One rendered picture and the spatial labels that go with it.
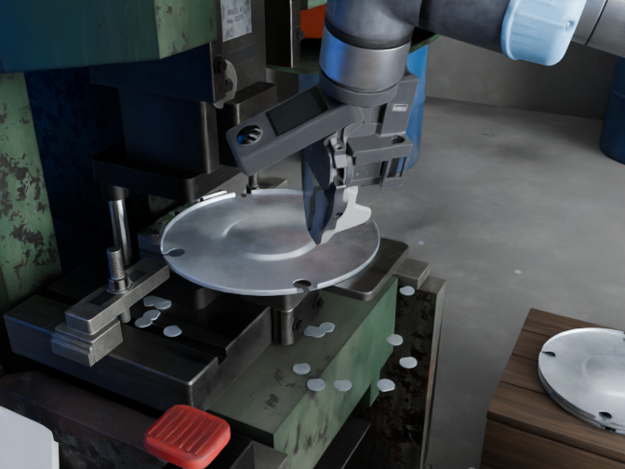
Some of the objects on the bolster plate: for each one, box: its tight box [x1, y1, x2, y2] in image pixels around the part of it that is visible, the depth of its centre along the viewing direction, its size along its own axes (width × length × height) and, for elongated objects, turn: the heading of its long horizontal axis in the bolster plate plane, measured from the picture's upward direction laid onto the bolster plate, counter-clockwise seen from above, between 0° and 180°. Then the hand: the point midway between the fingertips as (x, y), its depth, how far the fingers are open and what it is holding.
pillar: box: [108, 199, 133, 265], centre depth 93 cm, size 2×2×14 cm
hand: (312, 234), depth 75 cm, fingers closed
